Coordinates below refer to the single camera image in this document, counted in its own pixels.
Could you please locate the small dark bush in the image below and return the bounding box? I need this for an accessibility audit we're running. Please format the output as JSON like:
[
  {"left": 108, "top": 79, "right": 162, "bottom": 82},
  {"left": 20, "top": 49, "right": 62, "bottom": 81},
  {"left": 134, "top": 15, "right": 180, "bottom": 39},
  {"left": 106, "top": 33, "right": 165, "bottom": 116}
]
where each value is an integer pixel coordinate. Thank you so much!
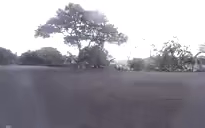
[{"left": 127, "top": 57, "right": 146, "bottom": 72}]

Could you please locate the large spreading tree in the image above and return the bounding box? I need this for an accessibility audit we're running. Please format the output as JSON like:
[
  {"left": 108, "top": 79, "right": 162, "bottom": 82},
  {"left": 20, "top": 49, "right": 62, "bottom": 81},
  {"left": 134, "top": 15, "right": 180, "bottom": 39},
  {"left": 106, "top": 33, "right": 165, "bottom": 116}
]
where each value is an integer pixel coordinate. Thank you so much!
[{"left": 34, "top": 2, "right": 129, "bottom": 70}]

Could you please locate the wide dark bush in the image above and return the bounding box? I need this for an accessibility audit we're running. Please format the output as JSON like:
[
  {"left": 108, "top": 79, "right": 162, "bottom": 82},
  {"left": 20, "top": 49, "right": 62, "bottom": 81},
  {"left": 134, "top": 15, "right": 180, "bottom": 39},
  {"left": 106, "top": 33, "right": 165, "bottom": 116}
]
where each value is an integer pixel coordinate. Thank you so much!
[{"left": 17, "top": 46, "right": 66, "bottom": 66}]

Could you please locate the sparse leafy tree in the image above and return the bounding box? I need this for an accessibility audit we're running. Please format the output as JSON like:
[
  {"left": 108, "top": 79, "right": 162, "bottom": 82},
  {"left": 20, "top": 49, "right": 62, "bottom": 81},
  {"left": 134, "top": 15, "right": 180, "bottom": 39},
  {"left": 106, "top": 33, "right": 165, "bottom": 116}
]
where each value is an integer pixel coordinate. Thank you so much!
[{"left": 151, "top": 39, "right": 195, "bottom": 72}]

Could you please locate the dark rounded bush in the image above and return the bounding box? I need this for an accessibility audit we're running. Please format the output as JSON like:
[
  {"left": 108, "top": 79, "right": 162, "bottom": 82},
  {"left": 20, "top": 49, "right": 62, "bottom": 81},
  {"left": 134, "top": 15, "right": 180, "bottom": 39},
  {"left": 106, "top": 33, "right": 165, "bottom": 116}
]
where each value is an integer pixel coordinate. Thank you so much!
[{"left": 0, "top": 46, "right": 18, "bottom": 66}]

